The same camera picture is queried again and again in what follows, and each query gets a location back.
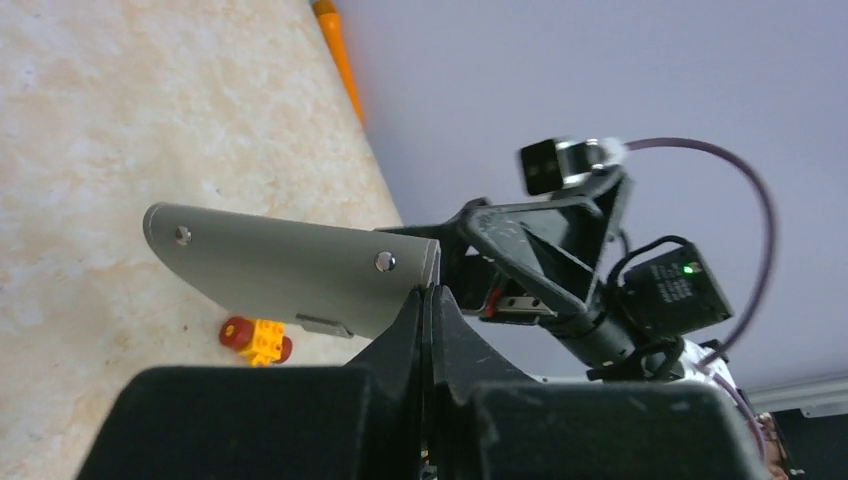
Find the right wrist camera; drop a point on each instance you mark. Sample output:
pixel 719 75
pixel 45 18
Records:
pixel 557 164

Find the orange flashlight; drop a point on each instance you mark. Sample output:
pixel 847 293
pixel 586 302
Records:
pixel 330 23

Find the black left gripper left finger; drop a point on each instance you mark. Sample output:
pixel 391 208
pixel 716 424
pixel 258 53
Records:
pixel 361 420

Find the yellow red toy brick car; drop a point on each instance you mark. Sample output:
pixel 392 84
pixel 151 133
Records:
pixel 260 342

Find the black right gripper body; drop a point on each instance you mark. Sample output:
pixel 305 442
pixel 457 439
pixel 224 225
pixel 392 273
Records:
pixel 537 264

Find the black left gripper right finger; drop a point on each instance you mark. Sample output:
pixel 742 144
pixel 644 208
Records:
pixel 492 421

